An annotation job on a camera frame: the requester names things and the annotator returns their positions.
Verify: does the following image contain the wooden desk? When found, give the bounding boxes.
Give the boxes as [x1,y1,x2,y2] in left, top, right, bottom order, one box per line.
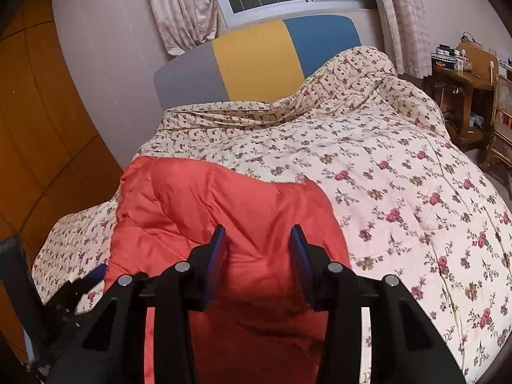
[424,42,500,150]

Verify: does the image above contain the wooden wardrobe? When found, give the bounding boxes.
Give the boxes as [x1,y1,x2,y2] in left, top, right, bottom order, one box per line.
[0,0,124,364]

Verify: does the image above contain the beige patterned curtain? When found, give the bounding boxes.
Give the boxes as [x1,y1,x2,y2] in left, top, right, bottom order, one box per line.
[366,0,435,81]
[141,0,220,56]

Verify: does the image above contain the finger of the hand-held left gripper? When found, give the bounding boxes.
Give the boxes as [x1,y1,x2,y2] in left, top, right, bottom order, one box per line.
[50,263,108,321]

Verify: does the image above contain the patterned tin box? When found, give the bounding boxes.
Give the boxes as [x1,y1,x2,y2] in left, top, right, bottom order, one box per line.
[431,55,459,71]

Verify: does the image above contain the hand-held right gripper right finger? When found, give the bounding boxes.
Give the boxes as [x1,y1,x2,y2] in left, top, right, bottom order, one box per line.
[290,224,467,384]

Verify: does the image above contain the grey yellow blue headboard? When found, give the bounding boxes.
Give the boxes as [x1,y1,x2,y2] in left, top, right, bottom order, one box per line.
[154,15,363,111]

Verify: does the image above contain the wicker chair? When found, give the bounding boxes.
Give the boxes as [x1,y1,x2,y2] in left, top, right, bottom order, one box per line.
[482,74,512,172]

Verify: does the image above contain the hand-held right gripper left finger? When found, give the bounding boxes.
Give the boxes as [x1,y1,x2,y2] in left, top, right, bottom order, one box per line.
[48,224,228,384]

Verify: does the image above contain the floral quilt with orange lining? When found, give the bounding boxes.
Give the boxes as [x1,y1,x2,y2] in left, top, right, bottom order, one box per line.
[31,46,512,384]

